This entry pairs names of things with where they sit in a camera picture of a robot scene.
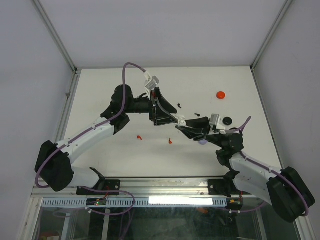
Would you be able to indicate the right aluminium frame post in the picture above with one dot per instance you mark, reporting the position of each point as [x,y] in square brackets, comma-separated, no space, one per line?
[271,33]

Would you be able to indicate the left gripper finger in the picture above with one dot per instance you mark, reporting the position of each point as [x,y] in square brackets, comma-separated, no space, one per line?
[164,103]
[165,118]

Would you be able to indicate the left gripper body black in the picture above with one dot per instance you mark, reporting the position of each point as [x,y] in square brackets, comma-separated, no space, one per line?
[152,107]

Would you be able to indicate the aluminium frame post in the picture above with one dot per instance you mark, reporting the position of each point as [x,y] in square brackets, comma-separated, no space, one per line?
[38,6]
[271,33]

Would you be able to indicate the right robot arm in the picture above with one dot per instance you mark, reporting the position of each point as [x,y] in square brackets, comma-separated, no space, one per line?
[282,188]

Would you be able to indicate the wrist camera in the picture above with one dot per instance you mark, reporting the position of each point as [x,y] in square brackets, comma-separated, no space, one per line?
[216,125]
[150,83]

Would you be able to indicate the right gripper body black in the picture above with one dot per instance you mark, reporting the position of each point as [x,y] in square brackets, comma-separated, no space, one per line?
[206,132]

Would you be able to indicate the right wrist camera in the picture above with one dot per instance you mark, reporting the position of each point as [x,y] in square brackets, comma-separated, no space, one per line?
[216,125]

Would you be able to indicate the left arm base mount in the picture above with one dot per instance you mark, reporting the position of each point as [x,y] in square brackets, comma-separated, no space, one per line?
[102,187]

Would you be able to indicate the white charging case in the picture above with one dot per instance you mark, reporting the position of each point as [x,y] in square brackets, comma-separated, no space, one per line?
[180,120]

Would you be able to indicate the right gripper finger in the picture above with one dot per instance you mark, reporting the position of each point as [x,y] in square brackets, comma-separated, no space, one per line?
[195,134]
[199,123]

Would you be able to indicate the white slotted cable duct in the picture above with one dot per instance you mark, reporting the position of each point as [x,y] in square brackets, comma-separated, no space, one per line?
[140,202]

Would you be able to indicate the orange round case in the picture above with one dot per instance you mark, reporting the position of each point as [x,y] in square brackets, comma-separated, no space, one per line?
[221,95]

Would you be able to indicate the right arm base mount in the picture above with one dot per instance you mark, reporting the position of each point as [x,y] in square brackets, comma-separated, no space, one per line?
[217,186]

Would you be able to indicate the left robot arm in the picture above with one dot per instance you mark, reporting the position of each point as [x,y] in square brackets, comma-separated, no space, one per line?
[55,160]

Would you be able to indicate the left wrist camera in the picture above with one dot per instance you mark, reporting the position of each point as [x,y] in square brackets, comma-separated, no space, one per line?
[150,83]

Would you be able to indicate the left aluminium frame post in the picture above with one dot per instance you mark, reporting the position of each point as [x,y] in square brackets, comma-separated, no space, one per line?
[38,6]

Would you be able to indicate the purple charging case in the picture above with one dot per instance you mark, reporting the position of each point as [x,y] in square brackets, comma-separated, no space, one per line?
[203,142]

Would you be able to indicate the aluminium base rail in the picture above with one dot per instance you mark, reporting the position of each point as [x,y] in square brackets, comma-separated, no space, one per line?
[167,186]

